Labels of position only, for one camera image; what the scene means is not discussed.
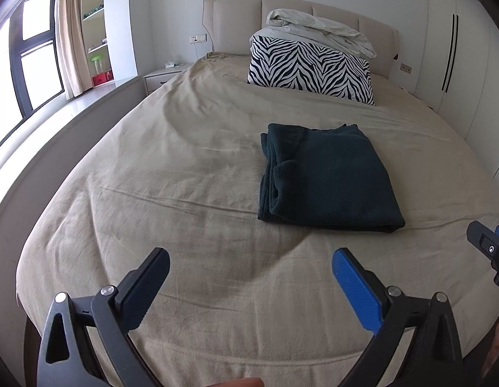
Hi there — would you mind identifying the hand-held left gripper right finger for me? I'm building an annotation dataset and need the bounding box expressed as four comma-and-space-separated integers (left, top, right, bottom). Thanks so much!
332, 248, 465, 387

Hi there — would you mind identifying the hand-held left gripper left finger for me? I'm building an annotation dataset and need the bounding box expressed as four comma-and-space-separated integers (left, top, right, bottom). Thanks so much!
36, 247, 171, 387

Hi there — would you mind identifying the dark green knit sweater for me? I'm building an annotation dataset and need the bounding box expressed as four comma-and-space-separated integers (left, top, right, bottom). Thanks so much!
258, 123, 407, 233

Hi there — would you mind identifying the person's left hand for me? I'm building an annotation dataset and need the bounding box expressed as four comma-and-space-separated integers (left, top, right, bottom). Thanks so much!
207, 377, 264, 387

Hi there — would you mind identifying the bed with beige sheet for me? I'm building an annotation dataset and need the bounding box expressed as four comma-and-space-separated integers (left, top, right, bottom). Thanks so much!
15, 52, 499, 387

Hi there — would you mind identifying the white bay window ledge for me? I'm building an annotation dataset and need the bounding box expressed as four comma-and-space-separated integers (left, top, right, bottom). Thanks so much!
0, 76, 144, 246

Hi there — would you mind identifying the white nightstand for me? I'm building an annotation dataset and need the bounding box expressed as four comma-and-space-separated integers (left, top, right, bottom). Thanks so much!
144, 63, 194, 96

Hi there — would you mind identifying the zebra print pillow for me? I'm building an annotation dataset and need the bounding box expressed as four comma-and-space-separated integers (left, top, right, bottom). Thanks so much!
247, 34, 375, 106

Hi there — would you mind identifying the folded white duvet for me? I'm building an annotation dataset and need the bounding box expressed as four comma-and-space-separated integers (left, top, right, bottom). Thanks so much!
265, 8, 378, 59

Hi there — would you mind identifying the beige curtain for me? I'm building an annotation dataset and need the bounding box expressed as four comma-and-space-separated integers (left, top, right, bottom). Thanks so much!
55, 0, 91, 100

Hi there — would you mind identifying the black framed window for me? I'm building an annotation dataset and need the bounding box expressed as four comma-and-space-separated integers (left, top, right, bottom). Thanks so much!
0, 0, 67, 152

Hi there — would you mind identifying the beige padded headboard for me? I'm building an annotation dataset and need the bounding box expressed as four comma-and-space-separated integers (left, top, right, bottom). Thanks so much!
203, 0, 400, 78

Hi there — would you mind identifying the white wardrobe with black handles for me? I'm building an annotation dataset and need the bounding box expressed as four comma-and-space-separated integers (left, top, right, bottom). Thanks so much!
414, 0, 499, 179

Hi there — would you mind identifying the white wall shelving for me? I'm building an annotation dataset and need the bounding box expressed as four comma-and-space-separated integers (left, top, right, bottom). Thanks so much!
80, 0, 110, 86

